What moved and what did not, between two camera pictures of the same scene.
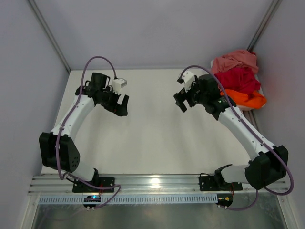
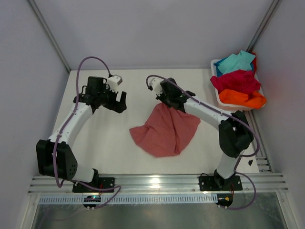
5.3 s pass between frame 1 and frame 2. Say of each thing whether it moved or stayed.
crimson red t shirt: stayed
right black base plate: stayed
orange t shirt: stayed
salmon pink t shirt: moved
